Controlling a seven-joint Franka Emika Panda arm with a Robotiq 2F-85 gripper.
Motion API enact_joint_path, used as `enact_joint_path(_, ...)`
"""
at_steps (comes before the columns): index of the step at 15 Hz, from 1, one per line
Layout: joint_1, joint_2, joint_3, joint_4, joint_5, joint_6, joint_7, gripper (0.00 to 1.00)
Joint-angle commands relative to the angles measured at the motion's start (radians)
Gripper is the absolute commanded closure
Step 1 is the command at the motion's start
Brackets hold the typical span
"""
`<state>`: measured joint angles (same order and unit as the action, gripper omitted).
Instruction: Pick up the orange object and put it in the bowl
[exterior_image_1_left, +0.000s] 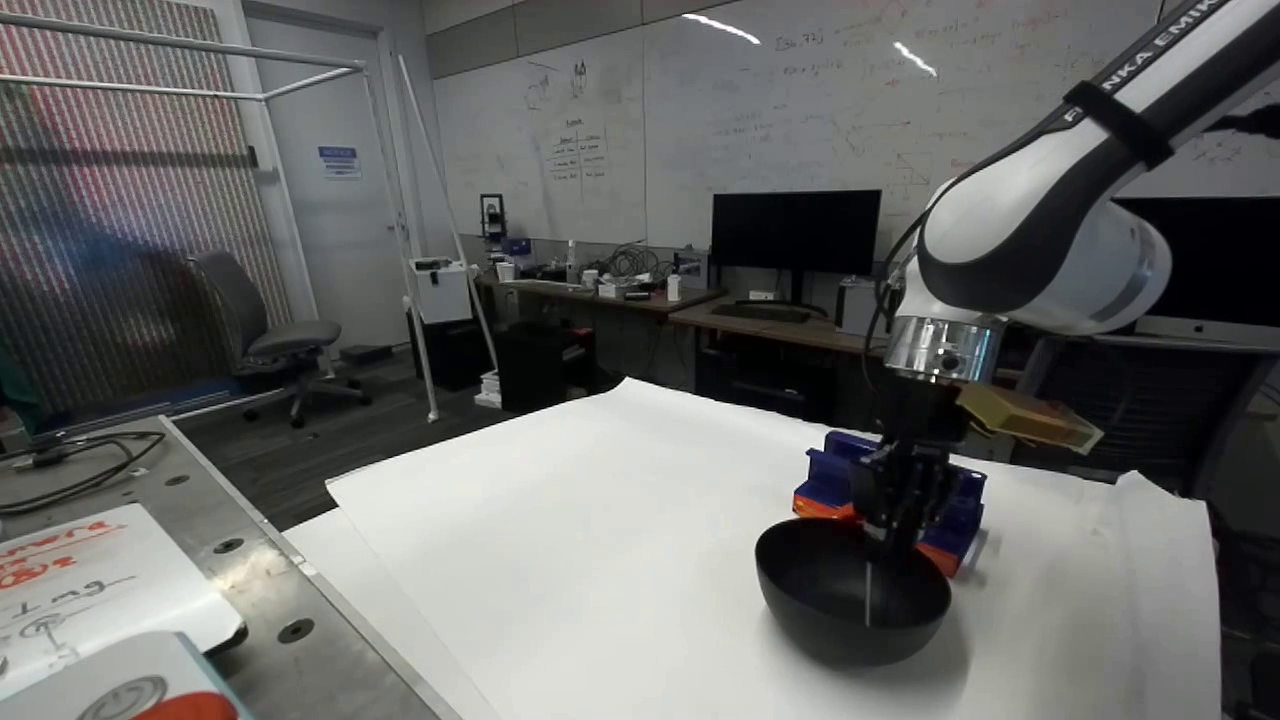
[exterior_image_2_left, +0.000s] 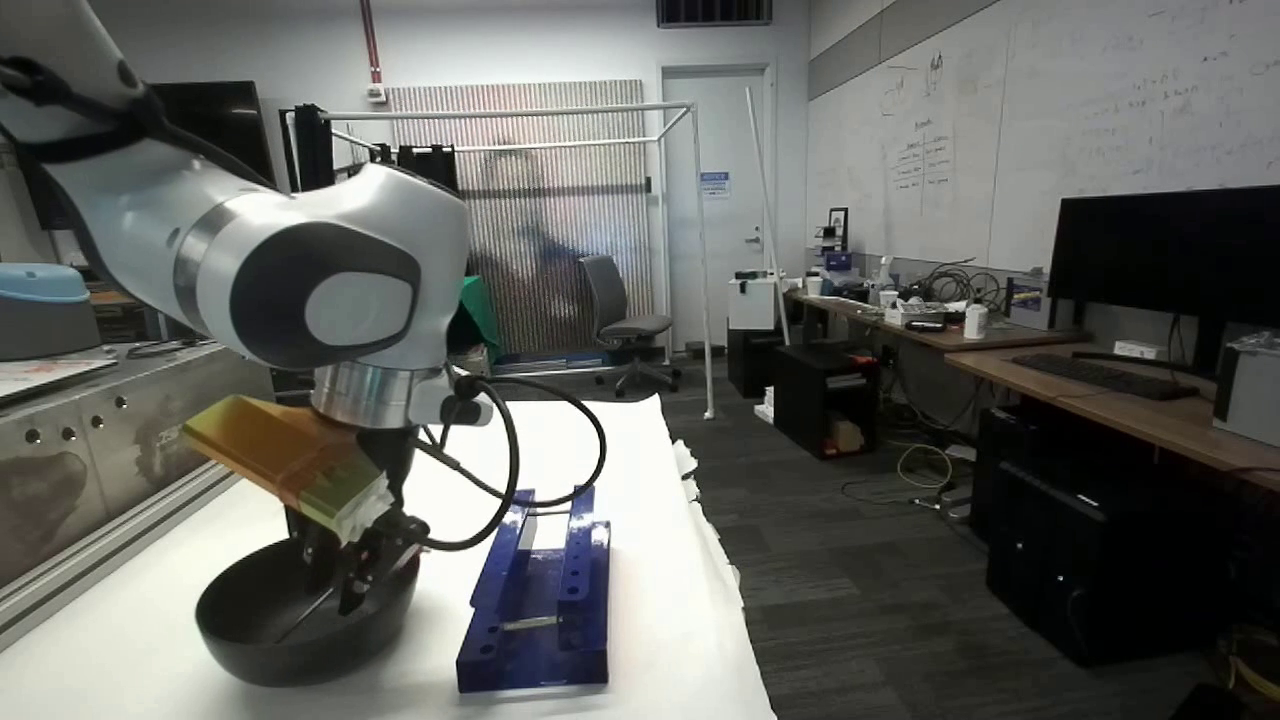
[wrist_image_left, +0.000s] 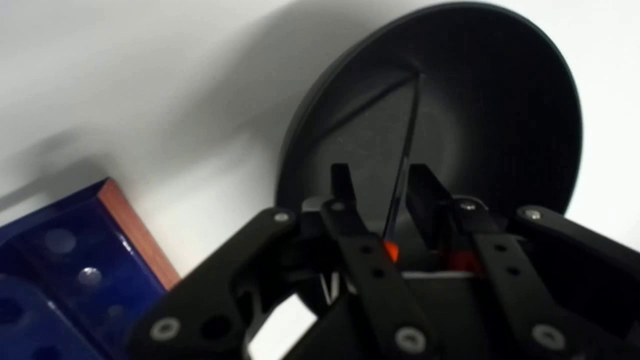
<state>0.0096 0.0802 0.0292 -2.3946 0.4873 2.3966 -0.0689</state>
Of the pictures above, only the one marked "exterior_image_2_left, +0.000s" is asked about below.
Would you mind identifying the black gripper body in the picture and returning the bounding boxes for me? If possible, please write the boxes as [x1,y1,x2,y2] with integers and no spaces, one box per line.
[349,419,425,537]

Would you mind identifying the black bowl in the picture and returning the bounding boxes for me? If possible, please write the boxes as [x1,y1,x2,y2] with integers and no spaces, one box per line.
[191,534,425,694]

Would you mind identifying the blue rectangular tray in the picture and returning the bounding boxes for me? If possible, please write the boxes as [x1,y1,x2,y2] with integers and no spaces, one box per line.
[451,484,615,696]

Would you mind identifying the white table cover sheet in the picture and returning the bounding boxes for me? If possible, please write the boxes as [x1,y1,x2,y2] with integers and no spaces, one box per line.
[0,393,778,720]

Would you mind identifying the person in dark top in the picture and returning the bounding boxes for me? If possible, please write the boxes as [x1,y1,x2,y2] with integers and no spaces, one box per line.
[461,140,621,368]

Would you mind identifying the black office chair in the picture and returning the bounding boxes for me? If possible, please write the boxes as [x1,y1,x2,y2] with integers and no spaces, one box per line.
[596,252,678,402]

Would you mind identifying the light blue device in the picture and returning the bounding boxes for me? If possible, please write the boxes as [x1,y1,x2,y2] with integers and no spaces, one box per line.
[0,259,104,365]

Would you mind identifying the white door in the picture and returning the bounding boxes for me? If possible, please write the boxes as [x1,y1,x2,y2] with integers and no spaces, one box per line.
[659,64,778,362]

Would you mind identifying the black cabinet under bench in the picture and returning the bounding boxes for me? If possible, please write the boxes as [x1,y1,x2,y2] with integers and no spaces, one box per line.
[772,339,889,465]

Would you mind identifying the cluttered lab bench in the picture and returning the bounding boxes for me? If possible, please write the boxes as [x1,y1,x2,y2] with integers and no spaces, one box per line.
[778,284,1093,362]

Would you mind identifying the black computer tower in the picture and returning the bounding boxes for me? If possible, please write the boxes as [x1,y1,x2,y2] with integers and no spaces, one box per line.
[978,455,1237,674]

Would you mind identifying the black keyboard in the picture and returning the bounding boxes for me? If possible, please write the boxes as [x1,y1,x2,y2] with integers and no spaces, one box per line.
[1008,347,1207,406]

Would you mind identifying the wooden desk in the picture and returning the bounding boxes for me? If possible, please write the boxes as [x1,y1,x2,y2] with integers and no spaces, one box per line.
[939,339,1280,499]

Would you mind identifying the large black monitor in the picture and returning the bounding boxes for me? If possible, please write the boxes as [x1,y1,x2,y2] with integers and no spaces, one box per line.
[1045,185,1280,375]

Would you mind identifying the grey box on desk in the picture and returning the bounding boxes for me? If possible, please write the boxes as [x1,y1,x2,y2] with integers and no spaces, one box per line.
[1207,335,1280,453]

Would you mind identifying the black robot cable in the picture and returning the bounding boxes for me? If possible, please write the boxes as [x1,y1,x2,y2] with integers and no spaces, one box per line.
[410,371,613,555]

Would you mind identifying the aluminium extrusion rail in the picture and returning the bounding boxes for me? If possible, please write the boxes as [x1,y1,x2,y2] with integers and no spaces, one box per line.
[0,455,275,649]

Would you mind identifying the white pipe frame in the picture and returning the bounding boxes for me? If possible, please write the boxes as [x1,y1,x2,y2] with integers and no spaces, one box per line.
[325,101,718,426]

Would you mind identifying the red wall pipe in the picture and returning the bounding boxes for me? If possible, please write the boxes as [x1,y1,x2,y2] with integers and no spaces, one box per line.
[351,0,391,111]

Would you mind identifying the coiled floor cables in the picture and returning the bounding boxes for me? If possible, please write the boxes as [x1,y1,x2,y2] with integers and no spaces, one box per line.
[890,436,978,520]

